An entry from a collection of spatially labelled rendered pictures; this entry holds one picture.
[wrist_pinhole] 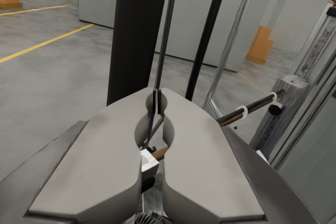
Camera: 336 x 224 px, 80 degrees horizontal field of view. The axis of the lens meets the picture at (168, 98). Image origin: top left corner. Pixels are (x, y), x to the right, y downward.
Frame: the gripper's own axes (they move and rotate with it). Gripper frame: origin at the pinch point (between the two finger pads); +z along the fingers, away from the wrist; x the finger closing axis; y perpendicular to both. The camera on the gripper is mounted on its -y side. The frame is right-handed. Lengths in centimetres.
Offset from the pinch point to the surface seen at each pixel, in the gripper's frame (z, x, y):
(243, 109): 24.0, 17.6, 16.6
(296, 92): 41, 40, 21
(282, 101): 42, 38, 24
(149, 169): 6.2, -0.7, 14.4
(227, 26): 538, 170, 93
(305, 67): 50, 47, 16
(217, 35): 539, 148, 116
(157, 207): 29, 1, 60
